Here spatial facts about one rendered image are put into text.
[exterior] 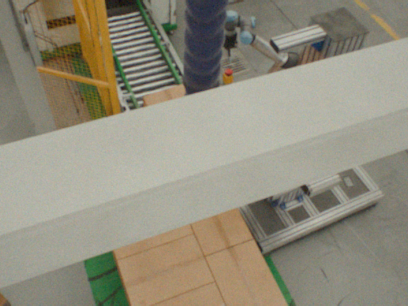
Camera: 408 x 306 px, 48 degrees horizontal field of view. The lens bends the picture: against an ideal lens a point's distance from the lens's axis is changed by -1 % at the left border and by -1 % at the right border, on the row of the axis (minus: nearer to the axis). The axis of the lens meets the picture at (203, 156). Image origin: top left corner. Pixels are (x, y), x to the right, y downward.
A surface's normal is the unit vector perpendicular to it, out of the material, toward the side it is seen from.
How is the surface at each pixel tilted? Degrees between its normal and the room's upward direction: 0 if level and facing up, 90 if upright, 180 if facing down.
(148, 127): 0
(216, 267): 0
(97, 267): 0
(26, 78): 90
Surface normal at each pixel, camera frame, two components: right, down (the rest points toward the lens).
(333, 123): 0.04, -0.59
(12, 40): 0.38, 0.76
